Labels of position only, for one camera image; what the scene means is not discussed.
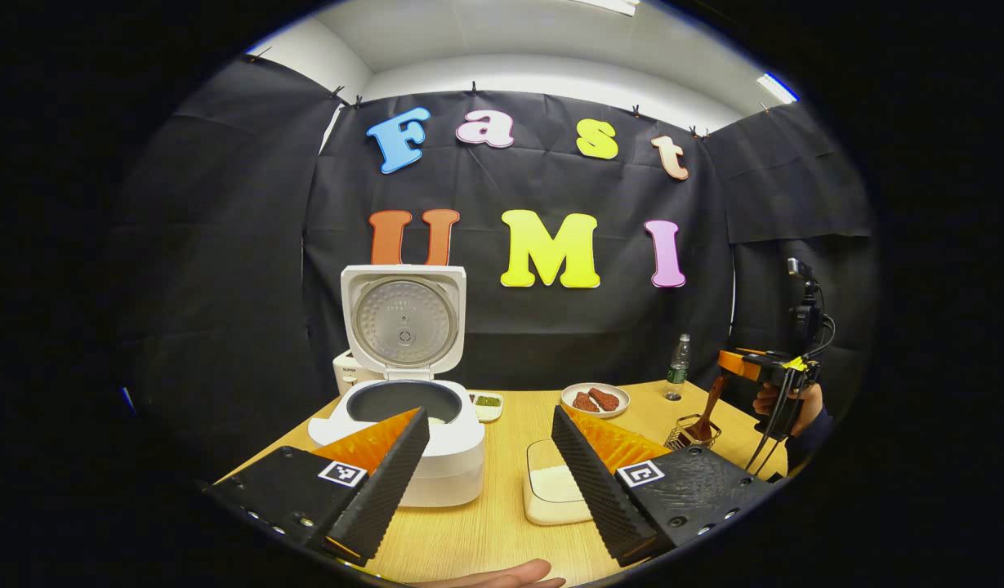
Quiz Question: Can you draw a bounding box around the clear rice container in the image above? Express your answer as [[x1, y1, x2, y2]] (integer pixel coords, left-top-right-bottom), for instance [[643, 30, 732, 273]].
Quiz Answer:
[[523, 439, 594, 526]]

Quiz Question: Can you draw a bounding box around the white toaster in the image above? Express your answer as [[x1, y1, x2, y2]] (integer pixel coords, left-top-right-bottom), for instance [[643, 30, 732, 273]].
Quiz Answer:
[[332, 350, 362, 396]]

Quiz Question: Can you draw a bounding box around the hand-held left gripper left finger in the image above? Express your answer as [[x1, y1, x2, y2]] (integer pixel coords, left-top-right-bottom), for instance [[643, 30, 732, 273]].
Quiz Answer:
[[203, 407, 431, 566]]

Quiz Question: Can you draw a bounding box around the black cable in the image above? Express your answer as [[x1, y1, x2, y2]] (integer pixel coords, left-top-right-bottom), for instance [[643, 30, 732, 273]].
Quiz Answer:
[[745, 314, 836, 474]]

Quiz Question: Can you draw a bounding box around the white round plate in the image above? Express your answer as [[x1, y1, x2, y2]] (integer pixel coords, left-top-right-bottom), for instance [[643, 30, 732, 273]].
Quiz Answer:
[[561, 382, 631, 419]]

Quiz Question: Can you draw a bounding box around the brown wooden spoon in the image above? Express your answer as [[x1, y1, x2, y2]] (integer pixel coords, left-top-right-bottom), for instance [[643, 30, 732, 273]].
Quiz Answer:
[[688, 372, 727, 442]]

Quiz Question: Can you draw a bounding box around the black backdrop cloth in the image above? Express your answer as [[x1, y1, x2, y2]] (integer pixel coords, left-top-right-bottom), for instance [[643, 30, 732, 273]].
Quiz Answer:
[[114, 53, 878, 483]]

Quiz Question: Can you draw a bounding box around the wire chopstick holder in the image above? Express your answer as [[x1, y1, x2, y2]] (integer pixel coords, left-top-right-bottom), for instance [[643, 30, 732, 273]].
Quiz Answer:
[[663, 415, 723, 452]]

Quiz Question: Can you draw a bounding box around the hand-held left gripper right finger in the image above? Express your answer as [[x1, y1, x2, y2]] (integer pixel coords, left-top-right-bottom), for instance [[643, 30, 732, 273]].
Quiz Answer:
[[551, 404, 776, 566]]

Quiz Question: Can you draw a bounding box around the white rice cooker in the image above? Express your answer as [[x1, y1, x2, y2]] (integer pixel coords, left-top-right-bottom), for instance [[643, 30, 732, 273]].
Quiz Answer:
[[308, 265, 486, 508]]

